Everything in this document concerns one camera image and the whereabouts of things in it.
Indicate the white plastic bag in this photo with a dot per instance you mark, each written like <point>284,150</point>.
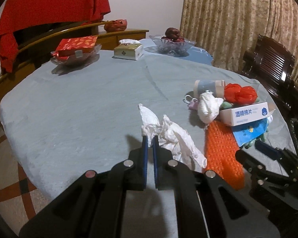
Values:
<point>209,107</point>

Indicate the grey-blue table cloth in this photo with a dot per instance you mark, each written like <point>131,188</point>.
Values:
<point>63,122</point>

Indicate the glass fruit bowl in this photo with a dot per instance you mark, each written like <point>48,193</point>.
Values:
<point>164,46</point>

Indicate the red cloth drape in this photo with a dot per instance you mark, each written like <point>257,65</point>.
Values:
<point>21,14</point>

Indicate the green cloth glove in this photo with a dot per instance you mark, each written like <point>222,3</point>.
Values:
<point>250,143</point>

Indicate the white tissue box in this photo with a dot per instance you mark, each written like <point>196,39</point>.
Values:
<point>128,49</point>

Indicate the red ornament bowl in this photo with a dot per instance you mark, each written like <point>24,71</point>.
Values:
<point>116,25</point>

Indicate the pink face mask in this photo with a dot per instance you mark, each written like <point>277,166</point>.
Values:
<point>191,102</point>

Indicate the dark wooden armchair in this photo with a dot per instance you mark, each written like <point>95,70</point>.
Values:
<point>272,64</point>

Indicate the dark red apples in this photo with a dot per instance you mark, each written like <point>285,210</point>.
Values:
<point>173,34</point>

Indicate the blue white paper cup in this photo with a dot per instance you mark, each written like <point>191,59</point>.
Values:
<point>216,87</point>

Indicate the blue paper packet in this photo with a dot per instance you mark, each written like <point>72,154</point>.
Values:
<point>246,133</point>

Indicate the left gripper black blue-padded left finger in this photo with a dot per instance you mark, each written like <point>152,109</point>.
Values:
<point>93,205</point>

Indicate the red gift packet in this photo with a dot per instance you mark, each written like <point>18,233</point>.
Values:
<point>74,47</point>

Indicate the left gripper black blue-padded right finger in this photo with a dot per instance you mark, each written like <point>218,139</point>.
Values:
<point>206,205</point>

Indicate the white tissue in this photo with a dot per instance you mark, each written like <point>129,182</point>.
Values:
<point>173,138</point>

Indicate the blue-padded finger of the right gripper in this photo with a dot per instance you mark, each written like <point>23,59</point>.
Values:
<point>267,150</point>

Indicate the orange bubble wrap sheet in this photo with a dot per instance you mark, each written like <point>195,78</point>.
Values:
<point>220,149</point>

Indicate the red plastic bag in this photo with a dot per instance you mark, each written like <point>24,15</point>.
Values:
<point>241,95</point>

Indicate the beige patterned curtain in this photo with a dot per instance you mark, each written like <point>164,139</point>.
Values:
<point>227,28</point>

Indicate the white alcohol pad box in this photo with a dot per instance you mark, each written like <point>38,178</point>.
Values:
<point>246,114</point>

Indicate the light blue table cloth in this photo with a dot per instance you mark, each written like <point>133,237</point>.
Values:
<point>194,54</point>

